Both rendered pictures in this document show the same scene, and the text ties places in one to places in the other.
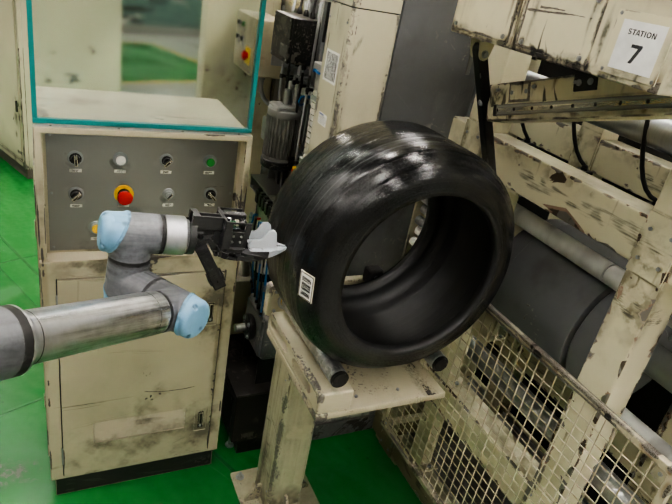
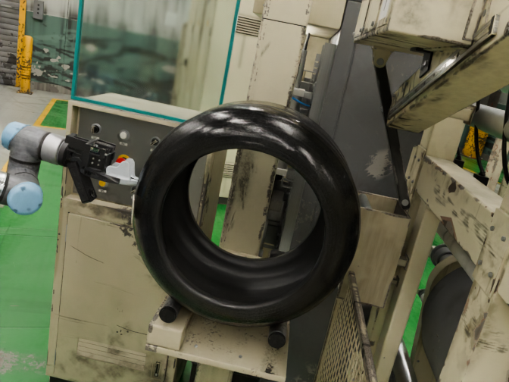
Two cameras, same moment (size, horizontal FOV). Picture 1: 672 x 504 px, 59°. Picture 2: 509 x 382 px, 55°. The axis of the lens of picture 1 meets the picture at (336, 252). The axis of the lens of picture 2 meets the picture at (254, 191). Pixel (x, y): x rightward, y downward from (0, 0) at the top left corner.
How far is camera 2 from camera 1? 83 cm
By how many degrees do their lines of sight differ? 32
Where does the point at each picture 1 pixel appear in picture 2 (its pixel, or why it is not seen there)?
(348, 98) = (257, 92)
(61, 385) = (60, 296)
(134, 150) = (134, 129)
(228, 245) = (86, 164)
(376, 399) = (211, 355)
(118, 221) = (14, 126)
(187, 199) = not seen: hidden behind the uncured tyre
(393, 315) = (269, 292)
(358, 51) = (266, 54)
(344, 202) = (167, 141)
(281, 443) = not seen: outside the picture
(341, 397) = (169, 334)
